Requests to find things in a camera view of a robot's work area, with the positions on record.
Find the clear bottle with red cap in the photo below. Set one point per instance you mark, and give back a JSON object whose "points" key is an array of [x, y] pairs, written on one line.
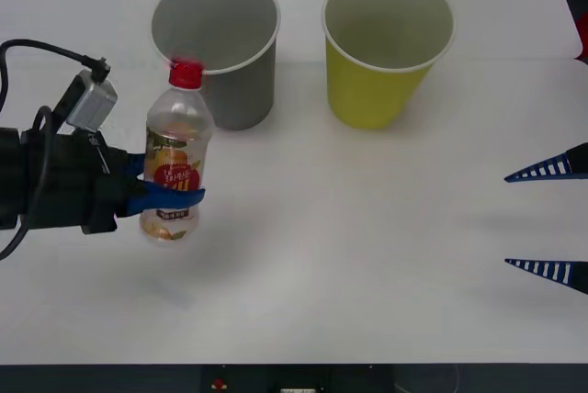
{"points": [[177, 113]]}

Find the red round button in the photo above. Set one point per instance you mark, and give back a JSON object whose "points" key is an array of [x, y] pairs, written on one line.
{"points": [[218, 384]]}

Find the yellow-green plastic bin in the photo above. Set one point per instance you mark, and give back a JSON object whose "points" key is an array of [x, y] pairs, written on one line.
{"points": [[367, 94]]}

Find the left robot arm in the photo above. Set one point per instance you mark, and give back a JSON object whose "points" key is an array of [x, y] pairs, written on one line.
{"points": [[9, 172]]}

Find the red object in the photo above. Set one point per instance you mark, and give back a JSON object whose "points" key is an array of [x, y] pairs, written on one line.
{"points": [[584, 35]]}

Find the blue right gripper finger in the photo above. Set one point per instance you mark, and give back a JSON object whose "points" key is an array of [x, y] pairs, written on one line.
{"points": [[576, 163], [576, 273]]}

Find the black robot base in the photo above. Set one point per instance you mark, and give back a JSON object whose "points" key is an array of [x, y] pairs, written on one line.
{"points": [[138, 379]]}

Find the grey plastic bin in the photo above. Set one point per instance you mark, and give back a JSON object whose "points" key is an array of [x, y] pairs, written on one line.
{"points": [[239, 99]]}

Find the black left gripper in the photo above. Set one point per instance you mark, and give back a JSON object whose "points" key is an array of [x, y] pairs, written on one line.
{"points": [[69, 182]]}

